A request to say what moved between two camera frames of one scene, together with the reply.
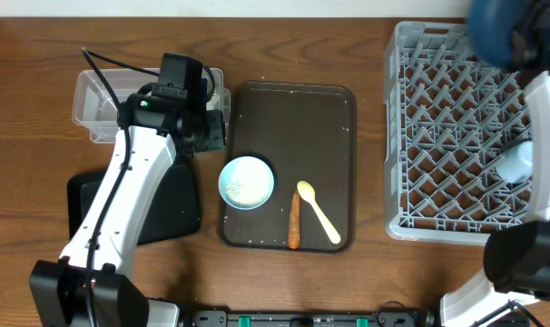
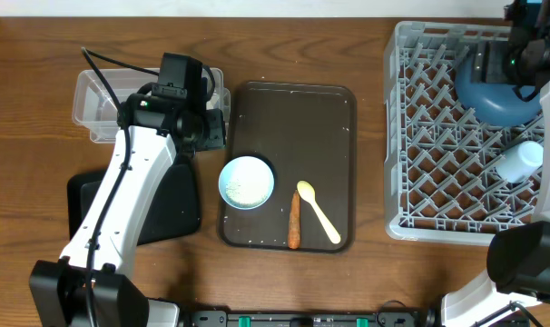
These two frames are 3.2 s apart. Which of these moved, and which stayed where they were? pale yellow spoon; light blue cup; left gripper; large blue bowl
Moved: large blue bowl
Stayed: pale yellow spoon; light blue cup; left gripper
